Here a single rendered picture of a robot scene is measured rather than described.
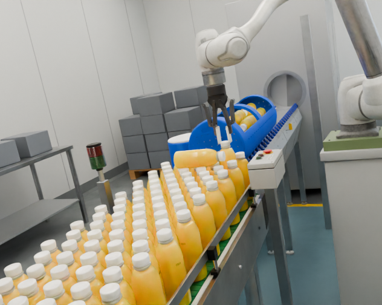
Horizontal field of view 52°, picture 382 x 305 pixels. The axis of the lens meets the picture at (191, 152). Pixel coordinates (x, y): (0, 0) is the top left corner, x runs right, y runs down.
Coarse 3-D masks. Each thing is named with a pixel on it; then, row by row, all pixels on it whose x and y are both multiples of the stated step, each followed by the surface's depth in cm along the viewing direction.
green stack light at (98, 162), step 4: (100, 156) 160; (104, 156) 162; (92, 160) 159; (96, 160) 159; (100, 160) 160; (104, 160) 162; (92, 164) 160; (96, 164) 160; (100, 164) 160; (104, 164) 161; (92, 168) 161; (96, 168) 160
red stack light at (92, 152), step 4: (88, 148) 159; (92, 148) 158; (96, 148) 159; (100, 148) 160; (88, 152) 159; (92, 152) 159; (96, 152) 159; (100, 152) 160; (88, 156) 160; (92, 156) 159; (96, 156) 159
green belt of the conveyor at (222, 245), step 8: (248, 200) 167; (248, 208) 159; (240, 216) 153; (232, 232) 140; (224, 240) 135; (224, 248) 129; (208, 264) 120; (208, 272) 116; (192, 288) 109; (200, 288) 109; (192, 296) 106
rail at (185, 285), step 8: (240, 200) 147; (240, 208) 146; (232, 216) 137; (224, 224) 129; (216, 232) 123; (224, 232) 128; (216, 240) 121; (200, 256) 110; (200, 264) 108; (192, 272) 103; (184, 280) 99; (192, 280) 102; (184, 288) 98; (176, 296) 94; (168, 304) 90; (176, 304) 93
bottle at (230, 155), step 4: (224, 148) 160; (228, 148) 160; (228, 152) 159; (232, 152) 160; (228, 156) 159; (232, 156) 160; (228, 160) 159; (220, 164) 162; (224, 164) 160; (224, 168) 161
